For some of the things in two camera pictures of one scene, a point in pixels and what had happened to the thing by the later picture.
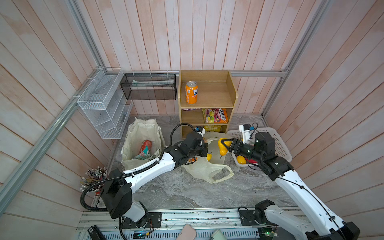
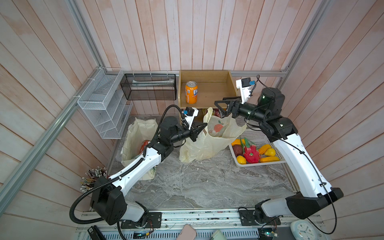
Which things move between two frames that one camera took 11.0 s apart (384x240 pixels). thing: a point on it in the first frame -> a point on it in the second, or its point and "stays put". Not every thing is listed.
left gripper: x=204 y=146 -> x=197 y=127
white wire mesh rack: x=105 y=101 stays put
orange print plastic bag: x=204 y=168 -> x=219 y=133
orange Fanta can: x=191 y=91 stays put
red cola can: x=144 y=143 stays put
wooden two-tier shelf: x=207 y=100 stays put
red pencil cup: x=92 y=176 stays put
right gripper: x=234 y=142 -> x=235 y=107
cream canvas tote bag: x=138 y=131 stays put
